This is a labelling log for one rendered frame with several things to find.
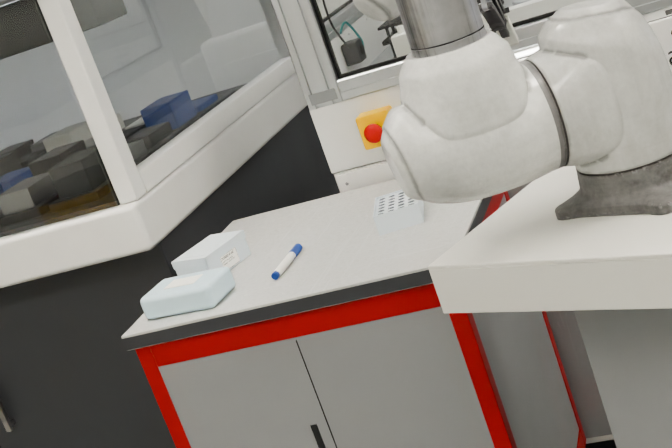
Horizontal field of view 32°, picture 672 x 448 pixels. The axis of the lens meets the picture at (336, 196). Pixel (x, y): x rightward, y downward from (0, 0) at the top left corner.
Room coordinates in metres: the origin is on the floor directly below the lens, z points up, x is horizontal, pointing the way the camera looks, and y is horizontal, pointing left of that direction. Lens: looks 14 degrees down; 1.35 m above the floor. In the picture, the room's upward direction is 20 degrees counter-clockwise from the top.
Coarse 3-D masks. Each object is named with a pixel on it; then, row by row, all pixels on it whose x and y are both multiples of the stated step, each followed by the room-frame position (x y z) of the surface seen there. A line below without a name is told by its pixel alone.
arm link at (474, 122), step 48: (432, 0) 1.45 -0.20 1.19; (432, 48) 1.46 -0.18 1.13; (480, 48) 1.44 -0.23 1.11; (432, 96) 1.44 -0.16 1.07; (480, 96) 1.43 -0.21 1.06; (528, 96) 1.45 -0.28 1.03; (384, 144) 1.48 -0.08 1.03; (432, 144) 1.43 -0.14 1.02; (480, 144) 1.42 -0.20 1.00; (528, 144) 1.43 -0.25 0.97; (432, 192) 1.44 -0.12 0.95; (480, 192) 1.45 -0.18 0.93
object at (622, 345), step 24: (576, 312) 1.51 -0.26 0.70; (600, 312) 1.49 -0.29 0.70; (624, 312) 1.46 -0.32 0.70; (648, 312) 1.44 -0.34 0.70; (600, 336) 1.50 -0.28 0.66; (624, 336) 1.47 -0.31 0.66; (648, 336) 1.45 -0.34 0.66; (600, 360) 1.50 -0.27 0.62; (624, 360) 1.48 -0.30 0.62; (648, 360) 1.45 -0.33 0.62; (600, 384) 1.51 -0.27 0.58; (624, 384) 1.49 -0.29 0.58; (648, 384) 1.46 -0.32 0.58; (624, 408) 1.49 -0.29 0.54; (648, 408) 1.47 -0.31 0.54; (624, 432) 1.50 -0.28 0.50; (648, 432) 1.48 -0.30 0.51
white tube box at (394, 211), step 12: (396, 192) 2.10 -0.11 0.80; (384, 204) 2.06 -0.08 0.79; (396, 204) 2.02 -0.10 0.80; (408, 204) 1.99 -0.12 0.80; (420, 204) 2.02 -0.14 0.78; (384, 216) 1.98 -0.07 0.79; (396, 216) 1.98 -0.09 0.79; (408, 216) 1.98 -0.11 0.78; (420, 216) 1.97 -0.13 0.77; (384, 228) 1.98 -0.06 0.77; (396, 228) 1.98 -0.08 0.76
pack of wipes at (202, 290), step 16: (208, 272) 1.98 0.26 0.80; (224, 272) 1.97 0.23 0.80; (160, 288) 1.99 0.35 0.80; (176, 288) 1.96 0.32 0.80; (192, 288) 1.92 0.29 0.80; (208, 288) 1.91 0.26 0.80; (224, 288) 1.95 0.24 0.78; (144, 304) 1.97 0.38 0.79; (160, 304) 1.95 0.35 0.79; (176, 304) 1.94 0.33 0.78; (192, 304) 1.92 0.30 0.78; (208, 304) 1.91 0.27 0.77
